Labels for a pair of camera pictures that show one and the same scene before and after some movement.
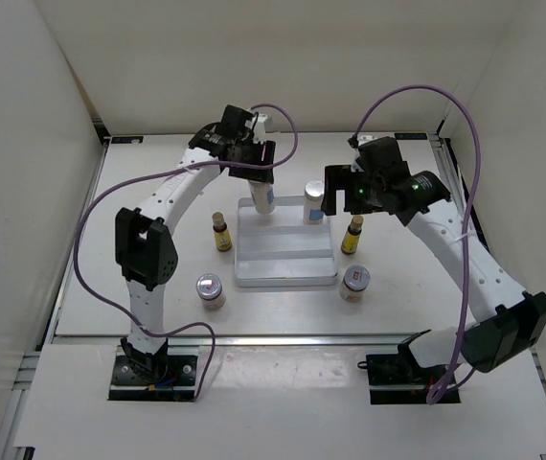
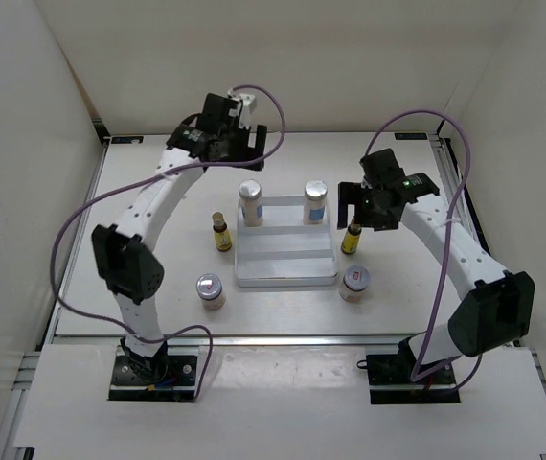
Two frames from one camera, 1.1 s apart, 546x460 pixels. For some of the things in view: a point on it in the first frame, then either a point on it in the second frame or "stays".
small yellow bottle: x=222 y=237 stays
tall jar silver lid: x=263 y=195 → x=251 y=202
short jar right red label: x=355 y=280 stays
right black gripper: x=340 y=190 → x=350 y=203
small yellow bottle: x=352 y=237 stays
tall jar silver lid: x=314 y=192 stays
